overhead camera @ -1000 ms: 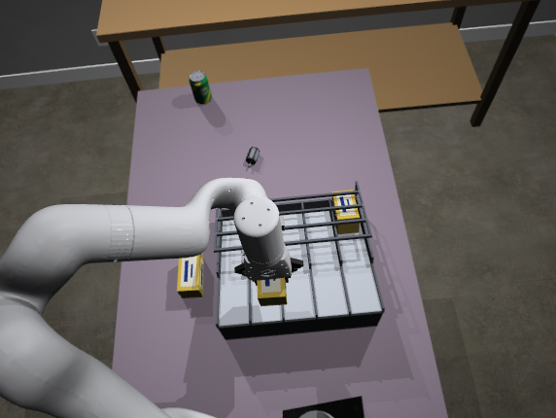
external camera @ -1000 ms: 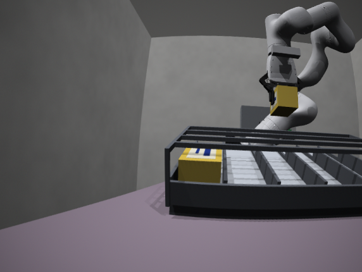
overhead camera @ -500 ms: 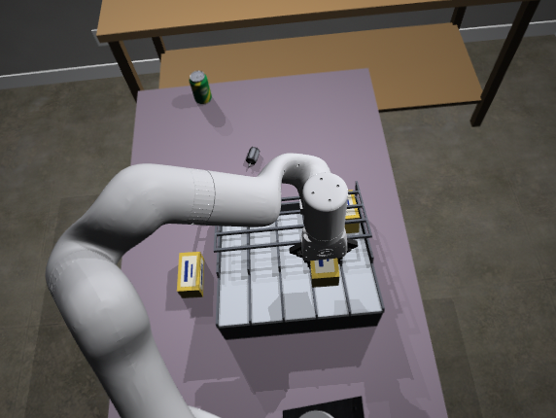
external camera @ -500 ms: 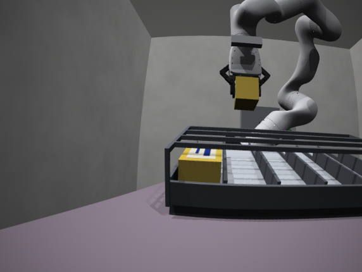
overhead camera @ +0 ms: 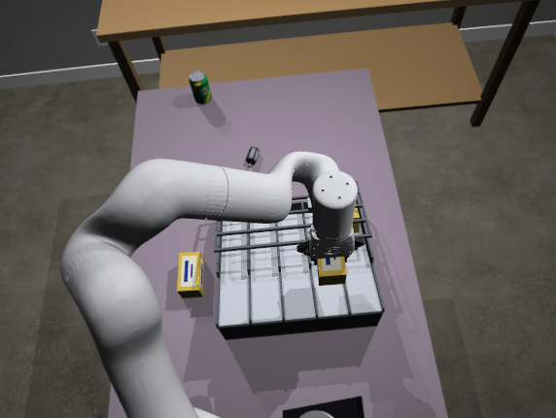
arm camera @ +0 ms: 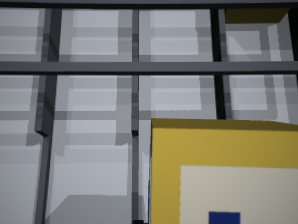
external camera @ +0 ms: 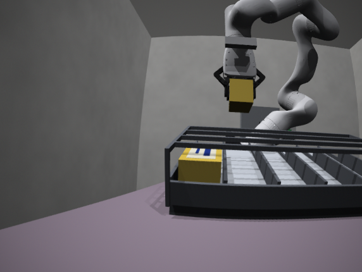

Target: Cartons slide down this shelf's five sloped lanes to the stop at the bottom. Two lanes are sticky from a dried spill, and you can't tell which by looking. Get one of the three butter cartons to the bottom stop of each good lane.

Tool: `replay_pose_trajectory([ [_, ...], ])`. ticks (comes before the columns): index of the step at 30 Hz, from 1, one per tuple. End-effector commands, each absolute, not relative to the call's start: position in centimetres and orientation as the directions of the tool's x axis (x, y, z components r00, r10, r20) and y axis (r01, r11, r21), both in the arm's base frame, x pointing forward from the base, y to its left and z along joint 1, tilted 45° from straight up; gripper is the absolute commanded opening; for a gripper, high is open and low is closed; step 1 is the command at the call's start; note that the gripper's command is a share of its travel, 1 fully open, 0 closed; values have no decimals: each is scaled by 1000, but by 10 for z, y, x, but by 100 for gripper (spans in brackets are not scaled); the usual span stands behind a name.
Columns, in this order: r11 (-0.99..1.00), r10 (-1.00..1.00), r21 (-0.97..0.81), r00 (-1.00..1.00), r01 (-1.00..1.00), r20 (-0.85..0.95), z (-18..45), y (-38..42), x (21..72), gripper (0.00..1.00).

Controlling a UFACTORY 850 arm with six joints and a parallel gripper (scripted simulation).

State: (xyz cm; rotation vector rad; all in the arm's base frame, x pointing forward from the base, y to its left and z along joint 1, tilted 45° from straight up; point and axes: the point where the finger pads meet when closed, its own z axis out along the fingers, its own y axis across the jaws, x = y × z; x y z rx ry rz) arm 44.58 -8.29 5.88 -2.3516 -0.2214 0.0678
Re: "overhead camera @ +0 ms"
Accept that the green drink can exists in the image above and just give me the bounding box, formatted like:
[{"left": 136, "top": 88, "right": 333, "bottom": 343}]
[{"left": 190, "top": 71, "right": 212, "bottom": 104}]

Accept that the black flat bar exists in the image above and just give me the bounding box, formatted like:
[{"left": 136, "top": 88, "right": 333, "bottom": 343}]
[{"left": 291, "top": 200, "right": 308, "bottom": 211}]

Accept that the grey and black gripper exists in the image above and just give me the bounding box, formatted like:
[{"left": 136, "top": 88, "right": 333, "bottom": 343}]
[{"left": 296, "top": 227, "right": 365, "bottom": 265}]

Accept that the yellow butter carton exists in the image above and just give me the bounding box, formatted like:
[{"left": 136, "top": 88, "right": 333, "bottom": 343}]
[
  {"left": 177, "top": 252, "right": 204, "bottom": 298},
  {"left": 317, "top": 257, "right": 347, "bottom": 286},
  {"left": 352, "top": 208, "right": 360, "bottom": 233}
]

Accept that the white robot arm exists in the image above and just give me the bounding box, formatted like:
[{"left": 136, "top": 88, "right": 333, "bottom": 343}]
[{"left": 60, "top": 152, "right": 358, "bottom": 418}]

